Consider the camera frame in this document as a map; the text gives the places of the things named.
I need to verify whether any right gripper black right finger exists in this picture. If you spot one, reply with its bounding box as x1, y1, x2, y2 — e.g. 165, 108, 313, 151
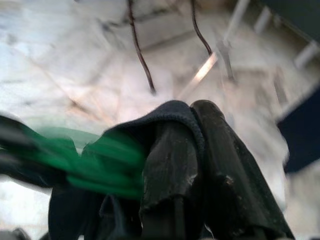
191, 99, 296, 240

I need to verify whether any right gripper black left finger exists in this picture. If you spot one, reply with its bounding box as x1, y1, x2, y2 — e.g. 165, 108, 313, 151
138, 123, 208, 240

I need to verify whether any black polo shirt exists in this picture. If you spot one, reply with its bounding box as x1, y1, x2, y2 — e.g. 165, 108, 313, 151
47, 99, 206, 240

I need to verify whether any green plastic hanger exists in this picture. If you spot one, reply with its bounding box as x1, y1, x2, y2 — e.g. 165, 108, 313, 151
14, 124, 148, 201

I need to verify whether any navy polo shirt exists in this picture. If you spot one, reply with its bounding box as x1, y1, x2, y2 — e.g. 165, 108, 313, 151
276, 92, 320, 173

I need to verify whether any silver metal clothes rack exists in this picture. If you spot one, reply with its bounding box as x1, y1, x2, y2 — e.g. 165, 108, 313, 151
174, 0, 288, 106

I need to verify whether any marble folding table red edge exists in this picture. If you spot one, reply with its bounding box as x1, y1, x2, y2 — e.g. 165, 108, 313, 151
126, 0, 213, 96

